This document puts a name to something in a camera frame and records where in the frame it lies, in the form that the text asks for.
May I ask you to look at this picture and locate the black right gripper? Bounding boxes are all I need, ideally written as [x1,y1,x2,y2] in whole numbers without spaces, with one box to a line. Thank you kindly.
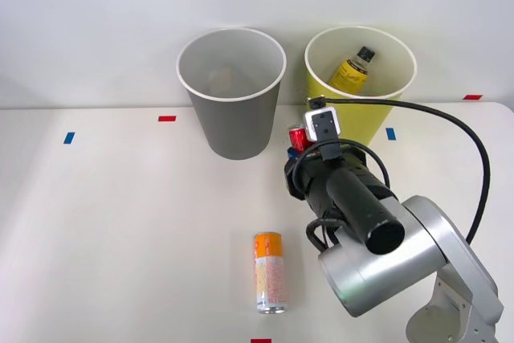
[284,146,369,202]

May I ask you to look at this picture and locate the red drink can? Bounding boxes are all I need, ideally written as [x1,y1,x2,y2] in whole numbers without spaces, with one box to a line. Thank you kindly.
[288,125,312,152]

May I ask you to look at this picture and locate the grey plastic waste bin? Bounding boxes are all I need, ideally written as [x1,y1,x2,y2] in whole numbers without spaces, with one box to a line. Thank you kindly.
[175,27,288,161]

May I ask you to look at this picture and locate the yellow-green plastic waste bin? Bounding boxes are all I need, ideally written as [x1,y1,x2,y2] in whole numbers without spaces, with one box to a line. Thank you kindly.
[304,25,418,148]

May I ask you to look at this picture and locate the yellow bottle with black cap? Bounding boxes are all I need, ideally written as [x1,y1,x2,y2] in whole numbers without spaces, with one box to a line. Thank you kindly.
[328,46,377,93]

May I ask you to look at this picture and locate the orange and white drink can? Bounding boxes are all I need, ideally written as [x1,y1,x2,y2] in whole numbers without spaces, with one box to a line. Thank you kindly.
[252,231,288,316]

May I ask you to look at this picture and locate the pale grey wrist camera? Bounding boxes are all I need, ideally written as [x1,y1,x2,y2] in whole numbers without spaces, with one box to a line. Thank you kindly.
[304,105,343,161]

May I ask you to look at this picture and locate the black camera cable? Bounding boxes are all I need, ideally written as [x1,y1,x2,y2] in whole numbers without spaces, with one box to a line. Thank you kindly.
[305,96,492,246]

